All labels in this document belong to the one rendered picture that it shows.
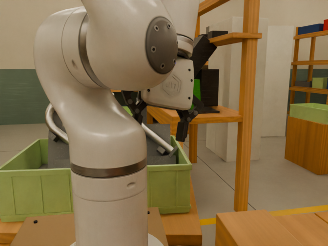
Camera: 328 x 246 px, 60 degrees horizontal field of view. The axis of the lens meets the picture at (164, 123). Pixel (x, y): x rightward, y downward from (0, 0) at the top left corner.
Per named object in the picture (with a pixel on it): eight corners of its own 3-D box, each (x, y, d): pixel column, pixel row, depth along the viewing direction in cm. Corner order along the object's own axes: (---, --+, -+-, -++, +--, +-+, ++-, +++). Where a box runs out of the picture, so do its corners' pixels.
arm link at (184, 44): (157, 28, 50) (154, 45, 50) (201, 40, 53) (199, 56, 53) (144, 40, 58) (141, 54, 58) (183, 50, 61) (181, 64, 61)
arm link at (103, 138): (109, 185, 37) (101, -11, 32) (30, 158, 48) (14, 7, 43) (161, 159, 47) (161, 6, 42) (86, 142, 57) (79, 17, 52)
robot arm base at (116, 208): (50, 325, 38) (37, 197, 34) (59, 240, 56) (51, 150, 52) (183, 294, 43) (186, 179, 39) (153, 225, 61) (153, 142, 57)
